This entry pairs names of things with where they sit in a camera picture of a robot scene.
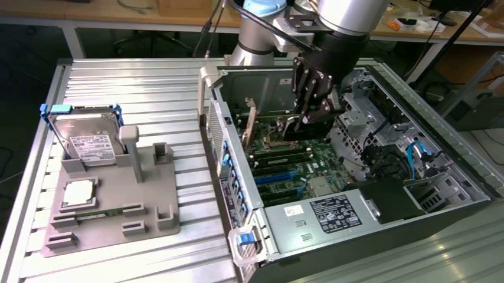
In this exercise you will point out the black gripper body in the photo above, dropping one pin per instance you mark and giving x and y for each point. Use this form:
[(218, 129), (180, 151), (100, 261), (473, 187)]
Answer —
[(338, 56)]

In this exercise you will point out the black graphics card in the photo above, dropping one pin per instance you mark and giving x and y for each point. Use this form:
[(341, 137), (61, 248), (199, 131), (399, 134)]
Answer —
[(318, 133)]

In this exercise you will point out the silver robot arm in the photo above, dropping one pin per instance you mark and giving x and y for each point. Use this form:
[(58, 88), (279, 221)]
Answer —
[(354, 14)]

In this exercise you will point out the metal disk bay cage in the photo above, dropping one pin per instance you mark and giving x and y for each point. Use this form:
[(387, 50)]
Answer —
[(362, 123)]

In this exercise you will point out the wooden desk with clutter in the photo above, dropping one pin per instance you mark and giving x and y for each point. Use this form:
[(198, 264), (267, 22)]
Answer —
[(417, 34)]

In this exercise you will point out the green motherboard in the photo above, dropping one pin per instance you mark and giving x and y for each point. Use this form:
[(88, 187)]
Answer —
[(326, 159)]

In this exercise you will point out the black installed RAM stick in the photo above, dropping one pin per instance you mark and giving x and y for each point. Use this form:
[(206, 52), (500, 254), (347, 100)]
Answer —
[(280, 160)]

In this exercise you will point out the black tripod pole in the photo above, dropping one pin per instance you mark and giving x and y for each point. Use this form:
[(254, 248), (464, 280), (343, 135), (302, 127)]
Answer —
[(454, 34)]

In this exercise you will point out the blue expansion slot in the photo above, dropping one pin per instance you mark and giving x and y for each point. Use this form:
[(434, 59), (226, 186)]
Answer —
[(275, 178)]

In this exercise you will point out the black monitor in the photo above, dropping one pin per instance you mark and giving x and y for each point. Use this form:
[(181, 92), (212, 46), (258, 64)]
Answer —
[(452, 4)]

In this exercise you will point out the open PC case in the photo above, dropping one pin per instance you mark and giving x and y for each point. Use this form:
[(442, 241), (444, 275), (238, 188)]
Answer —
[(243, 177)]

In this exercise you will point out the black expansion slot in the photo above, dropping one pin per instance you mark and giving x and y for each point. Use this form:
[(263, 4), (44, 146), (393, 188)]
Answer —
[(280, 196)]

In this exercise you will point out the black plastic cover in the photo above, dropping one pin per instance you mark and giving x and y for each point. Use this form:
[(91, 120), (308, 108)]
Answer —
[(385, 200)]

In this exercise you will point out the grey computer tower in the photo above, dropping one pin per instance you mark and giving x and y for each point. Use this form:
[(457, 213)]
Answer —
[(480, 112)]

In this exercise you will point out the black chair base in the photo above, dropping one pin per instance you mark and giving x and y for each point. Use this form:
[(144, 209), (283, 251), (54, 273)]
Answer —
[(151, 36)]

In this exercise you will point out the grey vented disk bay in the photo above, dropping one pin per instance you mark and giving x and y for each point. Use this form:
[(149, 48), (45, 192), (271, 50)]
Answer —
[(433, 197)]

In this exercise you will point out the grey power supply unit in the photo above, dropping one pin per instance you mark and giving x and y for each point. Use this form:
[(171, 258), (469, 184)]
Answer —
[(314, 230)]

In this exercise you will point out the blue case latch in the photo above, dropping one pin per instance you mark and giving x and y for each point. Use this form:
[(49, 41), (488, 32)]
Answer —
[(244, 239)]

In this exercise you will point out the hard disk in blue carrier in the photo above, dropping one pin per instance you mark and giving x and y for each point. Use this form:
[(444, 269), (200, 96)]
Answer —
[(89, 144)]

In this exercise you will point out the grey parts rack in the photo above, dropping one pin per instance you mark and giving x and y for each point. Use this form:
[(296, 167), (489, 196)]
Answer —
[(113, 194)]

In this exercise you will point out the silver CPU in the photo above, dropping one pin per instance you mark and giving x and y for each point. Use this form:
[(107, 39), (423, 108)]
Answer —
[(79, 193)]

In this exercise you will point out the green RAM stick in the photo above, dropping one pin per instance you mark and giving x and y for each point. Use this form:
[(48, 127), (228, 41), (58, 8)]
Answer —
[(97, 213)]

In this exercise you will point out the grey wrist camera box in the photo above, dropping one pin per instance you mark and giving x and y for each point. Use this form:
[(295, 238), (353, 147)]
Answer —
[(291, 38)]

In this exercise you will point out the aluminium frame post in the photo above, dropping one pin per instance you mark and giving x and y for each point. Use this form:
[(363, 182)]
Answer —
[(496, 57)]

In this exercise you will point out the wooden desk with white frame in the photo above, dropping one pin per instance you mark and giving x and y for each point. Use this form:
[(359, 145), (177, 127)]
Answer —
[(97, 11)]

